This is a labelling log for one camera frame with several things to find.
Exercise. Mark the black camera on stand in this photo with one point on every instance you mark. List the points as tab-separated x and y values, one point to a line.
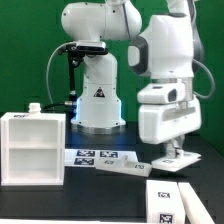
78	50

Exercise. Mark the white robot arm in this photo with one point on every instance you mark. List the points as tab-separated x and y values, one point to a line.
163	51

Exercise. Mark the white box block with markers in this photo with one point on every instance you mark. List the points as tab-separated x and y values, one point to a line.
163	203

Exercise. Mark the white door panel front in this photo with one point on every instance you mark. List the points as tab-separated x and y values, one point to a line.
182	160

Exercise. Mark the white long panel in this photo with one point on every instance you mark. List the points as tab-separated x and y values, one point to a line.
194	208

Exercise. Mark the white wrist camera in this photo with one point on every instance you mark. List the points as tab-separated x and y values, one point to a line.
156	93

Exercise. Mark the white fiducial marker sheet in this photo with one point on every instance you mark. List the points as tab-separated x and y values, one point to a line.
89	157

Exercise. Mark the white door panel with knob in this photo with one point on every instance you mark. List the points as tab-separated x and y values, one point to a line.
124	166

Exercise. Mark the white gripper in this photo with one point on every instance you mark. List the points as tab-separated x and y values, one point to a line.
161	123

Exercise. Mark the white cabinet body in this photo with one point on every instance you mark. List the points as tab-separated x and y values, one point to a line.
32	148

